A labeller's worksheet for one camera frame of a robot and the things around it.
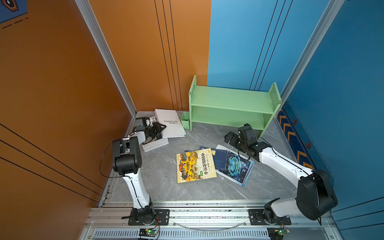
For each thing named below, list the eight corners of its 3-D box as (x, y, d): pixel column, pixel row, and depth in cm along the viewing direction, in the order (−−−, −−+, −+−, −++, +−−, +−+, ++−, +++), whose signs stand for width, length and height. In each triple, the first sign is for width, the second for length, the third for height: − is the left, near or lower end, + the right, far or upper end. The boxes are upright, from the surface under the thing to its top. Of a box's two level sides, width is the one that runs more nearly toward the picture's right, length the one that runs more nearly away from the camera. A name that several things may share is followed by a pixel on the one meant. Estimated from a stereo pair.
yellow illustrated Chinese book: (178, 183, 86) (177, 181, 83) (176, 155, 97) (175, 153, 95) (217, 177, 88) (217, 175, 86) (210, 150, 99) (210, 148, 97)
